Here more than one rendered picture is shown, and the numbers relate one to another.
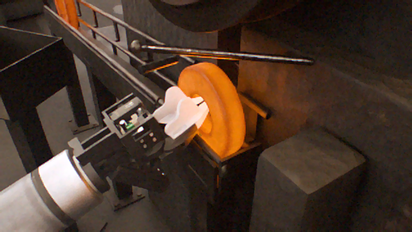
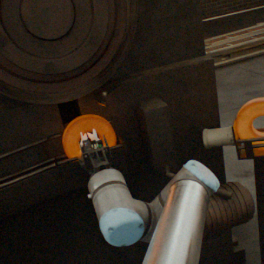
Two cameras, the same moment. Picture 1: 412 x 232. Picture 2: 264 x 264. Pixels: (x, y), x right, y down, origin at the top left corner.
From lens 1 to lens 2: 0.92 m
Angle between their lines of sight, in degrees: 61
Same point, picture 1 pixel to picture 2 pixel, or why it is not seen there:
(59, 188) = (118, 177)
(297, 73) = (115, 92)
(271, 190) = (156, 119)
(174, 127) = not seen: hidden behind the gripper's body
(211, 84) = (95, 118)
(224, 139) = (113, 137)
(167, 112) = not seen: hidden behind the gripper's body
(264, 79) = (100, 108)
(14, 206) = (121, 192)
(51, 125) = not seen: outside the picture
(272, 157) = (148, 109)
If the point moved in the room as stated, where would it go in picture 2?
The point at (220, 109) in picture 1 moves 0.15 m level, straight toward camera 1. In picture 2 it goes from (106, 124) to (155, 123)
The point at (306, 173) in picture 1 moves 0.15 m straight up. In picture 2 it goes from (159, 104) to (151, 53)
